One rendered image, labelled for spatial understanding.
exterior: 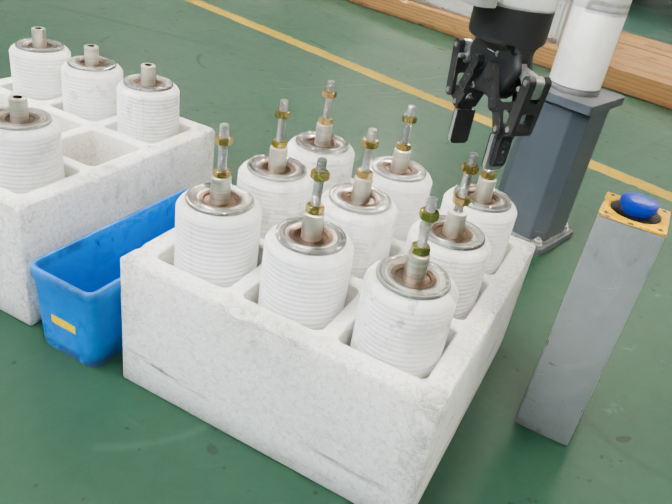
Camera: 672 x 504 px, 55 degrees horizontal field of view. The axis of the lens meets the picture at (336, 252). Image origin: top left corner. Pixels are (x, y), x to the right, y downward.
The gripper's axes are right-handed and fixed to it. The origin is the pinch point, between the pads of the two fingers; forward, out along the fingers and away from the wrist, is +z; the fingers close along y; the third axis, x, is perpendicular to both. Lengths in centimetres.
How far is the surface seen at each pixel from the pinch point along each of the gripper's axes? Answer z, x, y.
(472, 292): 16.3, -1.7, -4.4
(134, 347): 30.1, 33.7, 9.5
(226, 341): 22.5, 25.3, -0.3
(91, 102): 16, 35, 54
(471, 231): 10.7, -2.4, -0.3
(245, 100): 36, -8, 113
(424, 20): 33, -117, 215
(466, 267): 12.4, 0.5, -4.8
